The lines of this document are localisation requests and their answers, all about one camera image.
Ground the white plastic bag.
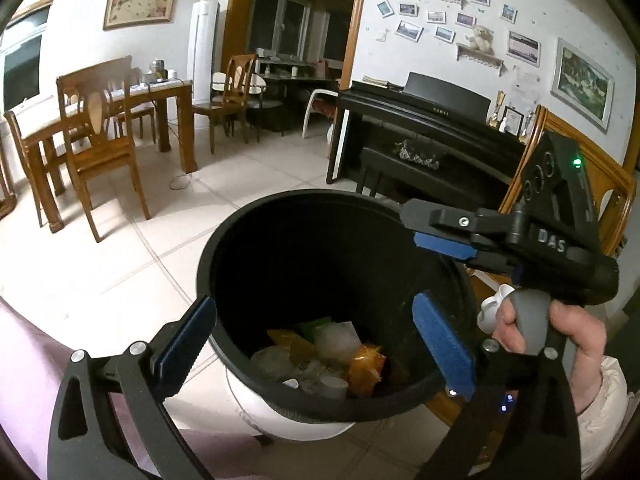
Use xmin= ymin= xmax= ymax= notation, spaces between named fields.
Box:
xmin=314 ymin=322 xmax=361 ymax=363

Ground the orange snack bag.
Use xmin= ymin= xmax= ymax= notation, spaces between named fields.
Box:
xmin=346 ymin=344 xmax=386 ymax=398

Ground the beige paper bag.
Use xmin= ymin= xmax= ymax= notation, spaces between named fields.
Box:
xmin=267 ymin=330 xmax=317 ymax=366

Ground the right cream sleeve forearm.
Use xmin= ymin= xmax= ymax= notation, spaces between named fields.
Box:
xmin=577 ymin=356 xmax=628 ymax=479

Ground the black trash bin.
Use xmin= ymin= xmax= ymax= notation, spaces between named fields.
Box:
xmin=196 ymin=188 xmax=476 ymax=442

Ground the right hand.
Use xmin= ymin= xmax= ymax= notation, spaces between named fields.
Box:
xmin=492 ymin=298 xmax=606 ymax=415

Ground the purple tablecloth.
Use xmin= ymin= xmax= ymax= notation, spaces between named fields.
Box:
xmin=1 ymin=304 xmax=260 ymax=479

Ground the black piano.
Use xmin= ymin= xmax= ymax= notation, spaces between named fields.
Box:
xmin=326 ymin=73 xmax=524 ymax=209

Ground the wooden dining table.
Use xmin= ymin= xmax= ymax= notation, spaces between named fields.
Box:
xmin=4 ymin=75 xmax=198 ymax=233

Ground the white standing air conditioner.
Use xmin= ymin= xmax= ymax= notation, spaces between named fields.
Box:
xmin=186 ymin=0 xmax=218 ymax=103

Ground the wooden dining chair front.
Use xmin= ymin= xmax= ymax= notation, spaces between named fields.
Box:
xmin=56 ymin=55 xmax=151 ymax=242

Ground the framed wall picture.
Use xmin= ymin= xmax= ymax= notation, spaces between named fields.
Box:
xmin=103 ymin=0 xmax=175 ymax=30

